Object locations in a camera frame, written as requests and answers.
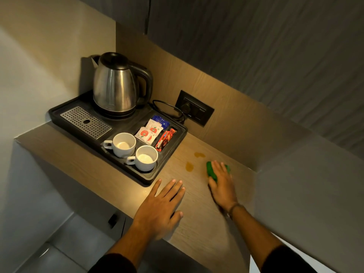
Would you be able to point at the brown liquid stain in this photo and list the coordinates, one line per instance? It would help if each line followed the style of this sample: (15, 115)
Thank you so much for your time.
(199, 155)
(189, 166)

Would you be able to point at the black plastic hospitality tray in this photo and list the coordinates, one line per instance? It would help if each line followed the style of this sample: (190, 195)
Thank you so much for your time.
(85, 108)

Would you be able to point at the red coffee sachet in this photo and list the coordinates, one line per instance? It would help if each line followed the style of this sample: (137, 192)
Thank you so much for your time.
(171, 134)
(162, 141)

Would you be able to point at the person's right hand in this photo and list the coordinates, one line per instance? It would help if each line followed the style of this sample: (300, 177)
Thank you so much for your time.
(223, 190)

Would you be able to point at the person's right forearm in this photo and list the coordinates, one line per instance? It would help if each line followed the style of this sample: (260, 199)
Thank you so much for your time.
(254, 234)

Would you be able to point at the person's black sleeve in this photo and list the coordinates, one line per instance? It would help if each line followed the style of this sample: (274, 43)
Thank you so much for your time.
(113, 264)
(287, 260)

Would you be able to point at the white tea bag sachet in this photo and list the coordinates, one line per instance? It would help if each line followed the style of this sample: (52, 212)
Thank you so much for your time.
(155, 127)
(144, 135)

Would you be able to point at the person's left hand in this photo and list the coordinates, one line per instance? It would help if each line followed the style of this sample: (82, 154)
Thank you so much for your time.
(155, 214)

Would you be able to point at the black wall socket plate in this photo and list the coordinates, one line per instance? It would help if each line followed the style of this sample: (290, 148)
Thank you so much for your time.
(200, 112)

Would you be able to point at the person's left thumb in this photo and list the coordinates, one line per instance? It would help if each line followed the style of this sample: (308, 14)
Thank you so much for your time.
(177, 216)

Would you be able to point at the person's black right sleeve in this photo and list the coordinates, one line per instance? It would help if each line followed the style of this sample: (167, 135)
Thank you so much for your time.
(287, 260)

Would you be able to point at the perforated metal drip grate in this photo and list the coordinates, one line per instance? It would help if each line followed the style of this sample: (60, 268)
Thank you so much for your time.
(85, 122)

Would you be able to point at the person's left middle finger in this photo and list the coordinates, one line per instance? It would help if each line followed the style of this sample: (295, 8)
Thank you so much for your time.
(174, 191)

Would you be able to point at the stainless steel electric kettle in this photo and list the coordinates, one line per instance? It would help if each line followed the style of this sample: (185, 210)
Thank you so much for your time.
(113, 82)

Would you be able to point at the black kettle base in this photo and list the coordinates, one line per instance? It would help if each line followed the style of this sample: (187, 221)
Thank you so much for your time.
(102, 112)

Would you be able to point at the black power plug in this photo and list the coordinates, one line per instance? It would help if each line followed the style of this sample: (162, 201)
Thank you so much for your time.
(186, 108)

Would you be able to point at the person's right thumb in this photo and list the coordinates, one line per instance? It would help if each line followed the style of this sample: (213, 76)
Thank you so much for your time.
(212, 183)

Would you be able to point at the blue sachet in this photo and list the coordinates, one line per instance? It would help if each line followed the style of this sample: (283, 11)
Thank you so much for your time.
(161, 121)

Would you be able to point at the green cleaning sponge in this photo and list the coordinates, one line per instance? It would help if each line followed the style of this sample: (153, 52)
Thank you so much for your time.
(210, 171)

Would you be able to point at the person's black left sleeve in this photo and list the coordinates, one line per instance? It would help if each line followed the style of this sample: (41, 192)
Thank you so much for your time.
(113, 264)

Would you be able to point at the white ceramic cup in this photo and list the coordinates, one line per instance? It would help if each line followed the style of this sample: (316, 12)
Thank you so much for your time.
(143, 165)
(121, 152)

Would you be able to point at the person's left forearm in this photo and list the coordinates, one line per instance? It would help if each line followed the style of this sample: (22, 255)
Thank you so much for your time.
(129, 243)

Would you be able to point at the person's left little finger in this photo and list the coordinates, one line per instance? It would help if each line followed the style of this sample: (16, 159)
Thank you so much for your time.
(155, 189)

